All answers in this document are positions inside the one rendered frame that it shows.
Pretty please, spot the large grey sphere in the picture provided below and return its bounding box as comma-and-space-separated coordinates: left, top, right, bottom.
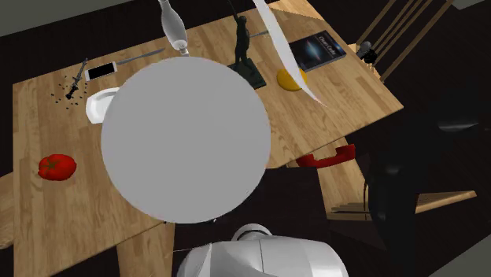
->
100, 56, 272, 224

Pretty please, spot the yellow round fruit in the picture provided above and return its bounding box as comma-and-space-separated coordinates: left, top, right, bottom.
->
276, 68, 308, 93

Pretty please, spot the red telephone handset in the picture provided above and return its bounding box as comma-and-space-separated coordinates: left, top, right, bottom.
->
295, 143, 356, 169

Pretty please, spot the dark standing figure statue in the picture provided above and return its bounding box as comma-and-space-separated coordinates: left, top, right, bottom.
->
226, 0, 268, 90

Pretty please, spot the white curved strip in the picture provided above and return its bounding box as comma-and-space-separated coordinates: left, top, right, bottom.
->
252, 0, 328, 108

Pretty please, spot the dark blue book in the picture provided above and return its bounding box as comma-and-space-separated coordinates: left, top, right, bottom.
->
287, 30, 348, 73

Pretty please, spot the grey knife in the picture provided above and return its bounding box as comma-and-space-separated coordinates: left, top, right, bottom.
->
116, 47, 167, 67

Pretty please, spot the small black and grey object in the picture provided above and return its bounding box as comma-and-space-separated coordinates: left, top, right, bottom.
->
356, 40, 379, 65

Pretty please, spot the white bowl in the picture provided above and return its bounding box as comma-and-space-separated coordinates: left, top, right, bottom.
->
85, 87, 120, 125

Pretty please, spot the tall black glossy object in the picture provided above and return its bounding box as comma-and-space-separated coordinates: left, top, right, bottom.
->
363, 115, 481, 277

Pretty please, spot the white smartphone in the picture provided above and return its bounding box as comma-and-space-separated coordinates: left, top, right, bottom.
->
83, 61, 118, 83

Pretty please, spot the black dagger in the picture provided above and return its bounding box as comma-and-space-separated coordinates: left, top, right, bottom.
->
65, 57, 90, 101

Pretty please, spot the wooden chair with slatted back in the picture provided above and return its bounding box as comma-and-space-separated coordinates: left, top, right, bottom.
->
346, 0, 458, 83

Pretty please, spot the red tomato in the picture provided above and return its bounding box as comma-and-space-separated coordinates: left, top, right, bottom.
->
38, 153, 78, 182

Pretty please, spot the wooden table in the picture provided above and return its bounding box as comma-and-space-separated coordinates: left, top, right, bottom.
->
12, 0, 404, 277

